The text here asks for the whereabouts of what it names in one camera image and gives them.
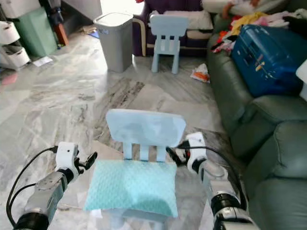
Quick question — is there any teal dotted plush pillow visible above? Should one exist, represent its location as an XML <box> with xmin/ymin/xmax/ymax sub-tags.
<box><xmin>83</xmin><ymin>159</ymin><xmax>178</xmax><ymax>219</ymax></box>

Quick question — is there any green leather sofa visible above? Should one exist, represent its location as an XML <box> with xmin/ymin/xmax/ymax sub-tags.
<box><xmin>205</xmin><ymin>12</ymin><xmax>307</xmax><ymax>230</ymax></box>

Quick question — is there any light blue plastic child chair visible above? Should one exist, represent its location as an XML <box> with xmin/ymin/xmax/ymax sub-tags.
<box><xmin>105</xmin><ymin>108</ymin><xmax>187</xmax><ymax>230</ymax></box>
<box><xmin>148</xmin><ymin>13</ymin><xmax>190</xmax><ymax>75</ymax></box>

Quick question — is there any orange and white packet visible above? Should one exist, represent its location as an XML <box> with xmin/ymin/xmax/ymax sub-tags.
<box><xmin>190</xmin><ymin>63</ymin><xmax>211</xmax><ymax>83</ymax></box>

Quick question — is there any white paper sheet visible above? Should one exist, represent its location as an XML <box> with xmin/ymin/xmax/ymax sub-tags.
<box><xmin>32</xmin><ymin>56</ymin><xmax>54</xmax><ymax>68</ymax></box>

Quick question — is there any grey plastic trash bin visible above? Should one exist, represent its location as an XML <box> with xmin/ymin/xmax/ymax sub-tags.
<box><xmin>93</xmin><ymin>12</ymin><xmax>134</xmax><ymax>74</ymax></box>

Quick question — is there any purple armchair with wooden arms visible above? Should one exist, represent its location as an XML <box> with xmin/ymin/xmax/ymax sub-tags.
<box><xmin>131</xmin><ymin>0</ymin><xmax>217</xmax><ymax>58</ymax></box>

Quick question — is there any blue hard shell suitcase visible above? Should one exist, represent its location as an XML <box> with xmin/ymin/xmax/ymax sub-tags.
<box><xmin>230</xmin><ymin>24</ymin><xmax>304</xmax><ymax>98</ymax></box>

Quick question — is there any cream seat cushion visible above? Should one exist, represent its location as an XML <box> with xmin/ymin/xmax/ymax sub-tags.
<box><xmin>161</xmin><ymin>10</ymin><xmax>214</xmax><ymax>32</ymax></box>

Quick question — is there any white stacked storage rack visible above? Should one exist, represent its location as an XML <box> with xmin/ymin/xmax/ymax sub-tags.
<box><xmin>0</xmin><ymin>21</ymin><xmax>31</xmax><ymax>71</ymax></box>

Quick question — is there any green storage box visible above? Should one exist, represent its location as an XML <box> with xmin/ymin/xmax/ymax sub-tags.
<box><xmin>15</xmin><ymin>6</ymin><xmax>58</xmax><ymax>58</ymax></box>

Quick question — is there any white appliance box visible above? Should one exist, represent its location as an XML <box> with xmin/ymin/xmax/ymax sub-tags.
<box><xmin>295</xmin><ymin>59</ymin><xmax>307</xmax><ymax>102</ymax></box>

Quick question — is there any colourful pile of clothes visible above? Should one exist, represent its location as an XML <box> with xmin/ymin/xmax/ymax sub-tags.
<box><xmin>211</xmin><ymin>11</ymin><xmax>307</xmax><ymax>53</ymax></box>

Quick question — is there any black and brown upright device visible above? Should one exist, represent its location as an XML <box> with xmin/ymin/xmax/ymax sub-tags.
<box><xmin>38</xmin><ymin>0</ymin><xmax>69</xmax><ymax>47</ymax></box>

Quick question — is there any cream baby lounger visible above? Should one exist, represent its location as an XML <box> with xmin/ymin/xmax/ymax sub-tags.
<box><xmin>201</xmin><ymin>0</ymin><xmax>293</xmax><ymax>17</ymax></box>

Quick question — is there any white plastic container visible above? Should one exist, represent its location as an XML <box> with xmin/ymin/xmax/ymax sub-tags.
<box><xmin>0</xmin><ymin>0</ymin><xmax>41</xmax><ymax>19</ymax></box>

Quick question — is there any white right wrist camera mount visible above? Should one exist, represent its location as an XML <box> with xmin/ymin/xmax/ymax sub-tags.
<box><xmin>186</xmin><ymin>131</ymin><xmax>208</xmax><ymax>174</ymax></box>

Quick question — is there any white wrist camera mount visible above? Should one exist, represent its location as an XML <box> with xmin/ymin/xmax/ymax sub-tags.
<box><xmin>186</xmin><ymin>131</ymin><xmax>208</xmax><ymax>174</ymax></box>
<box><xmin>55</xmin><ymin>141</ymin><xmax>80</xmax><ymax>181</ymax></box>

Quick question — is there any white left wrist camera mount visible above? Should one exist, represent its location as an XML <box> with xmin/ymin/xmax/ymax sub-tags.
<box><xmin>55</xmin><ymin>141</ymin><xmax>80</xmax><ymax>181</ymax></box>

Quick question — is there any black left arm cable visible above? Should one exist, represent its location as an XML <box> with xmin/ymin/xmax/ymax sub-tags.
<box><xmin>6</xmin><ymin>146</ymin><xmax>58</xmax><ymax>230</ymax></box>

